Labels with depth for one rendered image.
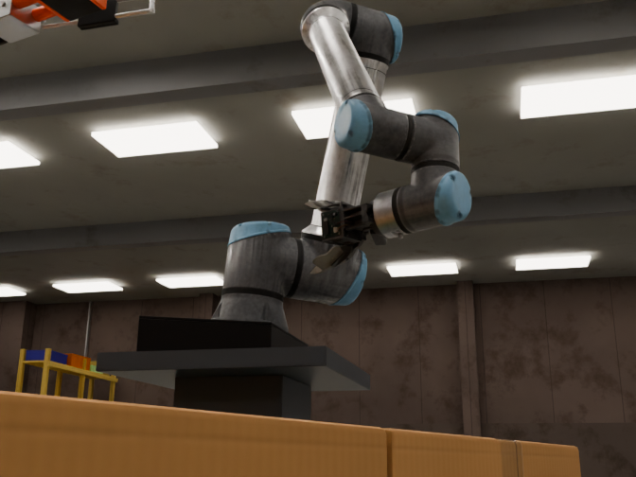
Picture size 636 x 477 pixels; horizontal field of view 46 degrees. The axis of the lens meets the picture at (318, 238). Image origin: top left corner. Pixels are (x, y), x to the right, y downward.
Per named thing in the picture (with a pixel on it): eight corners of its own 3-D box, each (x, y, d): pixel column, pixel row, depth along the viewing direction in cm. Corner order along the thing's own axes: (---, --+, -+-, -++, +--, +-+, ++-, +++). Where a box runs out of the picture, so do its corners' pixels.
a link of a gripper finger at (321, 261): (295, 270, 151) (323, 237, 148) (313, 273, 155) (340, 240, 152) (303, 280, 149) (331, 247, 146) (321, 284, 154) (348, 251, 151)
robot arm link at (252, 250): (215, 294, 185) (223, 226, 190) (280, 305, 191) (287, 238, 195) (230, 284, 171) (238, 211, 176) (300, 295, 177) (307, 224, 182)
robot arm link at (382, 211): (414, 192, 145) (418, 240, 143) (393, 199, 148) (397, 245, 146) (389, 183, 138) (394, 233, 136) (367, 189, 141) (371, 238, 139)
